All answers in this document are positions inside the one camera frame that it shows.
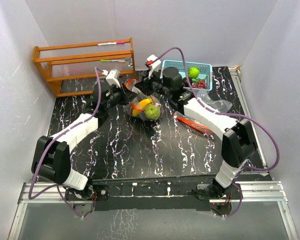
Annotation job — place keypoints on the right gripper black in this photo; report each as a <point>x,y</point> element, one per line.
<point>143,85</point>

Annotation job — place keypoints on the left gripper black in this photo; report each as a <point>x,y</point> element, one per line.
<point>127,96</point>

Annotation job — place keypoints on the yellow fake banana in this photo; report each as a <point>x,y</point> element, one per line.
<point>140,106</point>

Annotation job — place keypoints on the zip bag with grapes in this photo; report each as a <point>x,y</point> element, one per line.
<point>128,109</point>

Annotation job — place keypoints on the green bumpy fruit bag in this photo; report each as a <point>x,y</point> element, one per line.
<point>153,112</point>

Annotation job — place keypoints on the green fake chili pepper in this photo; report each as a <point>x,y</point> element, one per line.
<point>195,80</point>

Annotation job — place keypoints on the green bumpy fake fruit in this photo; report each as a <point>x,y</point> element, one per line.
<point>193,73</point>

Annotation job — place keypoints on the red fake grape bunch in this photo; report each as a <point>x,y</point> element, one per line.
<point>199,85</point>

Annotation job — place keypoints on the light blue plastic basket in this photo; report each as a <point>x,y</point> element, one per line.
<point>205,70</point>

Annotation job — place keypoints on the zip bag red seal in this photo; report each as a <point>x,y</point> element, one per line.
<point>187,104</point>

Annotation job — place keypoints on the dark red fake fruit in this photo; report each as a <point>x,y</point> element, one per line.
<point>187,83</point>

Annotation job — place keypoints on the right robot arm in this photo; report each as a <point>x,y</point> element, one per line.
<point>237,136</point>

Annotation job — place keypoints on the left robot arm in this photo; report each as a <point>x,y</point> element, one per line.
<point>51,159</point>

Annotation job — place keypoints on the green white marker pen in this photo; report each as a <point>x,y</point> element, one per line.
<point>112,61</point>

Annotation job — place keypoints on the pink white marker pen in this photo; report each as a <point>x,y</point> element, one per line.
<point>111,43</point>

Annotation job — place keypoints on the wooden shelf rack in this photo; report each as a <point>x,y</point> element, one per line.
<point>60,63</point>

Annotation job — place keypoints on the black base crossbar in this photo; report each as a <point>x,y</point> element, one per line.
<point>194,192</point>

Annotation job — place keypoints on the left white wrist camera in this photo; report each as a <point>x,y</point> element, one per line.
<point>111,80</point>

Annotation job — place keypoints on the aluminium frame rail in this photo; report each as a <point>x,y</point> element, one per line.
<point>261,214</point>

